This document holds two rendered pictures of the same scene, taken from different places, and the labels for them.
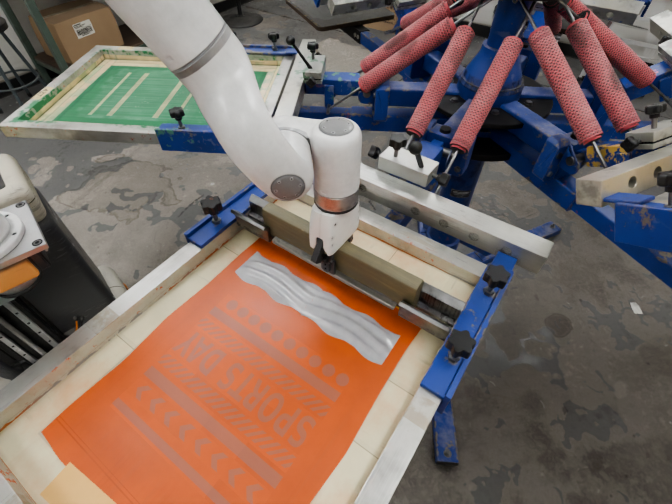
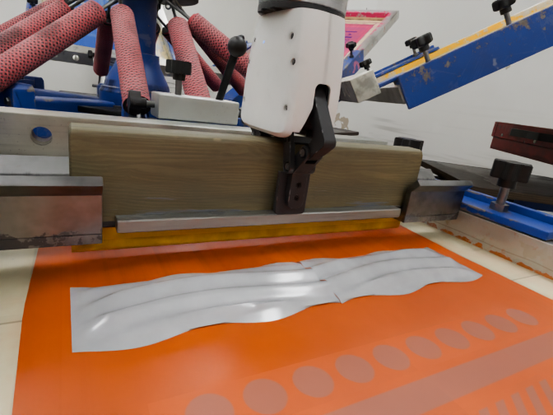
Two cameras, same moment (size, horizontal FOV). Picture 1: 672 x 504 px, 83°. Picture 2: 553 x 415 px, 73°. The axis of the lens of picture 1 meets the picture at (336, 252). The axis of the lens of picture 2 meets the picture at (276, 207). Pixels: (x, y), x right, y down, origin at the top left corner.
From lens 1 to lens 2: 0.68 m
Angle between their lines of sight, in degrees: 61
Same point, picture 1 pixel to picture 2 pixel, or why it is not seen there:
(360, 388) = (537, 306)
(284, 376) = (532, 391)
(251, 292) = (202, 348)
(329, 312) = (361, 268)
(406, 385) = (520, 272)
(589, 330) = not seen: hidden behind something
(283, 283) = (235, 286)
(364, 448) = not seen: outside the picture
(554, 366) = not seen: hidden behind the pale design
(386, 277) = (385, 156)
